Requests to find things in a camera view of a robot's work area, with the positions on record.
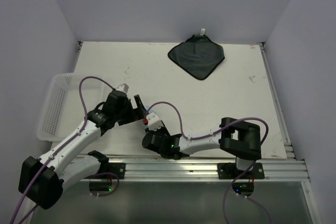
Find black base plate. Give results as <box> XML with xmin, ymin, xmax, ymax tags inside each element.
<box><xmin>217</xmin><ymin>163</ymin><xmax>265</xmax><ymax>180</ymax></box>
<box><xmin>99</xmin><ymin>162</ymin><xmax>126</xmax><ymax>179</ymax></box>

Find dark grey towel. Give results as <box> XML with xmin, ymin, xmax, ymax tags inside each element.
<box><xmin>167</xmin><ymin>35</ymin><xmax>225</xmax><ymax>81</ymax></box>

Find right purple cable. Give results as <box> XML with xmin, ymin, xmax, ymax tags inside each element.
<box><xmin>146</xmin><ymin>101</ymin><xmax>272</xmax><ymax>224</ymax></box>

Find aluminium mounting rail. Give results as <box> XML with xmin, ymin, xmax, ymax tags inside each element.
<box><xmin>109</xmin><ymin>156</ymin><xmax>310</xmax><ymax>182</ymax></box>

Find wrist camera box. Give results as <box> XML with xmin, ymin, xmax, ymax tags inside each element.
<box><xmin>115</xmin><ymin>83</ymin><xmax>129</xmax><ymax>94</ymax></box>
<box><xmin>142</xmin><ymin>112</ymin><xmax>163</xmax><ymax>131</ymax></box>

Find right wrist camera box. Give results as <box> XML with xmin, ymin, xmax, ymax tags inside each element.
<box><xmin>142</xmin><ymin>112</ymin><xmax>163</xmax><ymax>131</ymax></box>

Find purple cable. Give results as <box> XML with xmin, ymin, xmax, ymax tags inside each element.
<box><xmin>9</xmin><ymin>76</ymin><xmax>120</xmax><ymax>224</ymax></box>
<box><xmin>146</xmin><ymin>101</ymin><xmax>272</xmax><ymax>224</ymax></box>

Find white plastic basket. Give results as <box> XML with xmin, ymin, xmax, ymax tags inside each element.
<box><xmin>36</xmin><ymin>73</ymin><xmax>110</xmax><ymax>142</ymax></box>

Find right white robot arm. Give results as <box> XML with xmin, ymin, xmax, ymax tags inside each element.
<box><xmin>142</xmin><ymin>113</ymin><xmax>261</xmax><ymax>178</ymax></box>

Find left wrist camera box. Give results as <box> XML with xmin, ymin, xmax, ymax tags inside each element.
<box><xmin>115</xmin><ymin>83</ymin><xmax>129</xmax><ymax>94</ymax></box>

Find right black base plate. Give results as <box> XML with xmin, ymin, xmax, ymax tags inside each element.
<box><xmin>217</xmin><ymin>163</ymin><xmax>265</xmax><ymax>180</ymax></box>

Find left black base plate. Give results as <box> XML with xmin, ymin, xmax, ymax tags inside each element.
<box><xmin>99</xmin><ymin>162</ymin><xmax>126</xmax><ymax>179</ymax></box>

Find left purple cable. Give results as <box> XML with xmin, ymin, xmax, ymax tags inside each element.
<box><xmin>9</xmin><ymin>76</ymin><xmax>120</xmax><ymax>224</ymax></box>

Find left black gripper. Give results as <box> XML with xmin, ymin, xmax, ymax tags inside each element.
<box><xmin>114</xmin><ymin>94</ymin><xmax>149</xmax><ymax>125</ymax></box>

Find light blue towel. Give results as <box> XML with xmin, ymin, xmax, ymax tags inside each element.
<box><xmin>147</xmin><ymin>105</ymin><xmax>154</xmax><ymax>113</ymax></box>

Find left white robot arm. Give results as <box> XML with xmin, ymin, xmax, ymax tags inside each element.
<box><xmin>18</xmin><ymin>90</ymin><xmax>146</xmax><ymax>209</ymax></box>

